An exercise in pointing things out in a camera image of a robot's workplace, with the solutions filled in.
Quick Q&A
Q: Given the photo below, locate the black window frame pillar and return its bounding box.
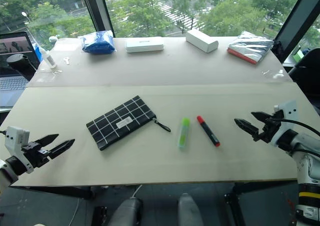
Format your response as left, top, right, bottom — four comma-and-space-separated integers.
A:
273, 0, 320, 63
78, 0, 116, 38

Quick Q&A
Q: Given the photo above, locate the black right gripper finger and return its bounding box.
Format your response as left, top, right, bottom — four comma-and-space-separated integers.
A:
250, 111, 273, 124
233, 118, 260, 137

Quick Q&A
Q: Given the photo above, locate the black cylindrical device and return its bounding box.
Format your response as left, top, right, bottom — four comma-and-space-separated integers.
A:
5, 53, 38, 82

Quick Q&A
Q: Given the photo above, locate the laptop computer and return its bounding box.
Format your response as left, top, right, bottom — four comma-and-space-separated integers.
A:
0, 31, 41, 109

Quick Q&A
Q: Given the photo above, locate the green box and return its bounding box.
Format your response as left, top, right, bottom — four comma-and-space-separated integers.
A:
291, 49, 305, 63

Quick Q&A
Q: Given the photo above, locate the white plastic tube bottle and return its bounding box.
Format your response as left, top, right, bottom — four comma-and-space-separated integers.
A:
37, 46, 58, 71

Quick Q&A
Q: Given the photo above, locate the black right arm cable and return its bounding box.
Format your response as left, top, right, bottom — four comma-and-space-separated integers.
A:
271, 118, 320, 137

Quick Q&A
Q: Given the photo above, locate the dark rounded grey shape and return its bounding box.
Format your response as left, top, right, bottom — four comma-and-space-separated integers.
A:
108, 197, 144, 226
177, 192, 205, 226

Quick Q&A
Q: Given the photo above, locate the white cable under table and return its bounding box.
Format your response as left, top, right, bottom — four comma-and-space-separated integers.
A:
131, 184, 144, 199

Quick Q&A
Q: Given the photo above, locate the silver wrapped red book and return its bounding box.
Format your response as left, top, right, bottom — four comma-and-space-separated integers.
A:
226, 31, 274, 65

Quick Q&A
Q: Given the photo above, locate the black table frame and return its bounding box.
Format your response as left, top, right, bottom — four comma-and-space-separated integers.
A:
9, 179, 300, 226

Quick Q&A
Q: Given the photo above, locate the blue cloth in plastic bag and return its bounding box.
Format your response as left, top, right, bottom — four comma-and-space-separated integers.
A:
79, 30, 117, 55

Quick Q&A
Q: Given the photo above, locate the red black marker pen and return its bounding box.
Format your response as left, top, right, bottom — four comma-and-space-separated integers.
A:
196, 115, 221, 147

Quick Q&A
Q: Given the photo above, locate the black white grid pencil case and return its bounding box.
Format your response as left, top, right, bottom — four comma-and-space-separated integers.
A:
85, 95, 172, 152

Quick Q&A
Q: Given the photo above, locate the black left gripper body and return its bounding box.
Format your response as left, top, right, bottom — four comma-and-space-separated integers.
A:
21, 141, 51, 169

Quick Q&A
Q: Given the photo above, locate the flat white rectangular box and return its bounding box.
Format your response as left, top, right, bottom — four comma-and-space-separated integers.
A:
125, 36, 165, 54

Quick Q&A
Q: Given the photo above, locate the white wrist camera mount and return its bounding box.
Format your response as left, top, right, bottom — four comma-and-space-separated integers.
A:
270, 100, 300, 147
4, 126, 35, 174

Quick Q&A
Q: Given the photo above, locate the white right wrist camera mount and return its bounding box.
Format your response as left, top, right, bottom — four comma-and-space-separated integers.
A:
270, 100, 300, 147

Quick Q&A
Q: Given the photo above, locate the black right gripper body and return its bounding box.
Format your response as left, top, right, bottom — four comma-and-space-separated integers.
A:
252, 110, 285, 144

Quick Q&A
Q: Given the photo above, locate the green highlighter pen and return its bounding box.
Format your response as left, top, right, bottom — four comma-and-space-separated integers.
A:
177, 117, 192, 151

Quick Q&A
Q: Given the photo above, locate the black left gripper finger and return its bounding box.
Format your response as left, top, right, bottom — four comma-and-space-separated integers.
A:
48, 138, 76, 160
34, 133, 60, 148

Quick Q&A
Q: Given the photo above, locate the black office chair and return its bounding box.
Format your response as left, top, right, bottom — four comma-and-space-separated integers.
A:
287, 47, 320, 109

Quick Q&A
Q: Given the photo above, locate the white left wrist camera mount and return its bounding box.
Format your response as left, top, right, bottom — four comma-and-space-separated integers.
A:
4, 126, 35, 174

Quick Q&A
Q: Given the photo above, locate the white cardboard box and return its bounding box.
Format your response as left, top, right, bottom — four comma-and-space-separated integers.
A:
185, 28, 219, 54

